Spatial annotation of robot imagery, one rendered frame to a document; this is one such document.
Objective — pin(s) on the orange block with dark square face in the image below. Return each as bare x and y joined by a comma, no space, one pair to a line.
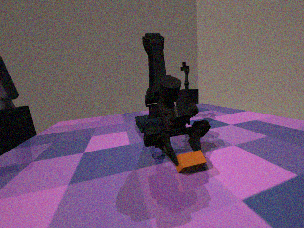
190,161

